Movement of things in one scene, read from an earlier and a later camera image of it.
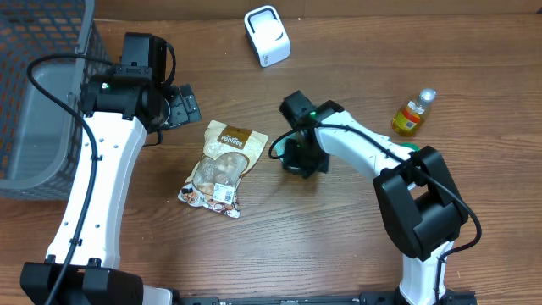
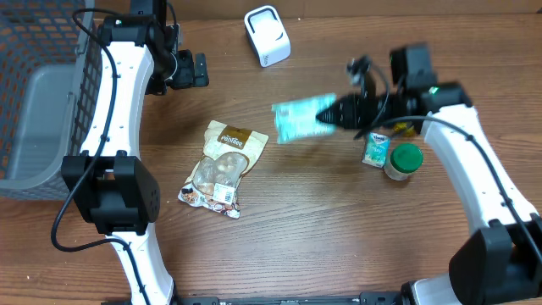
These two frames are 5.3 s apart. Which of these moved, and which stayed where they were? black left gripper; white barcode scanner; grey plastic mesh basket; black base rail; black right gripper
Moved: black left gripper; black right gripper
Stayed: grey plastic mesh basket; white barcode scanner; black base rail
